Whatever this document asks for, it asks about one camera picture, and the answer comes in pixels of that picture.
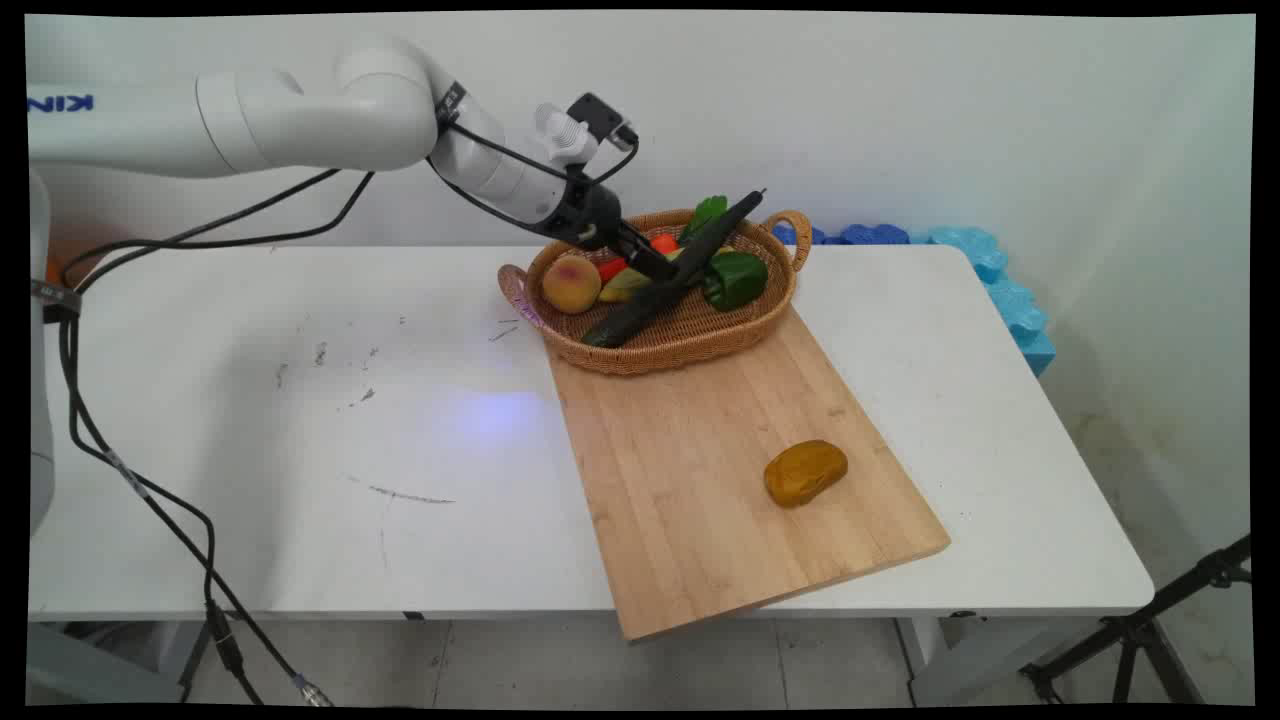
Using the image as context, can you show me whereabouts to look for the green toy leafy vegetable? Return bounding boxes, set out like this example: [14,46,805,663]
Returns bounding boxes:
[680,195,730,242]

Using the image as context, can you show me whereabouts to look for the red toy chili pepper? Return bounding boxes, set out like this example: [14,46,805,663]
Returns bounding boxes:
[597,232,680,284]

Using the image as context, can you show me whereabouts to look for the yellow toy corn cob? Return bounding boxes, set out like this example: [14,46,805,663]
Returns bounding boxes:
[598,267,657,304]

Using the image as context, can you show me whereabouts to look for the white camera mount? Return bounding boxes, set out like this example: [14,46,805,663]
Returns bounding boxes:
[532,103,601,167]

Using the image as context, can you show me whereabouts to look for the black tripod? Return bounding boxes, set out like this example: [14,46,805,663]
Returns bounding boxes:
[1020,534,1253,707]

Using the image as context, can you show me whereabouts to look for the woven wicker basket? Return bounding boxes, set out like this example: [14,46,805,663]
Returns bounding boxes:
[498,208,813,377]

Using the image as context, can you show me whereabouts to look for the dark green toy cucumber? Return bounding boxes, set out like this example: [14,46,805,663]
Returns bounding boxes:
[582,189,768,350]

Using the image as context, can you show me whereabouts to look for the grey table leg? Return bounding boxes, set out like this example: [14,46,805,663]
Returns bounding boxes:
[895,612,1106,707]
[25,620,213,707]

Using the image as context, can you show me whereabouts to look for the light blue foam mat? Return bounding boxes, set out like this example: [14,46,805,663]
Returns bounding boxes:
[926,226,1058,378]

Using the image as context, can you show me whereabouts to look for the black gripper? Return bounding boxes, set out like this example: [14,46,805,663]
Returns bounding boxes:
[544,167,682,284]

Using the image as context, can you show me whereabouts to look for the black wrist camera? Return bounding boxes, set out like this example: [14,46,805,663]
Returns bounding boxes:
[567,92,639,152]

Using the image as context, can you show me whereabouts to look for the bamboo cutting board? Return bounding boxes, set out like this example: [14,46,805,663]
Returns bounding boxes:
[547,304,952,642]

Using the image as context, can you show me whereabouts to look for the green toy bell pepper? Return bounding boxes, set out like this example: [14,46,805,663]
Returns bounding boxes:
[701,251,770,312]

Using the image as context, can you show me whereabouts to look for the brown toy potato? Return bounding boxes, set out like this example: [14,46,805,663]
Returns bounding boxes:
[764,439,850,509]

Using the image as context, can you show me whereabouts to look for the black cable strap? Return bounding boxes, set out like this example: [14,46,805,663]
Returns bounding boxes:
[30,279,83,323]

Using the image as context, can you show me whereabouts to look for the black cable with silver connector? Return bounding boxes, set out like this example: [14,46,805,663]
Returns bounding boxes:
[55,85,641,707]

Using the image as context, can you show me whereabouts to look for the toy peach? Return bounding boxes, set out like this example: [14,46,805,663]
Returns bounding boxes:
[542,254,603,315]

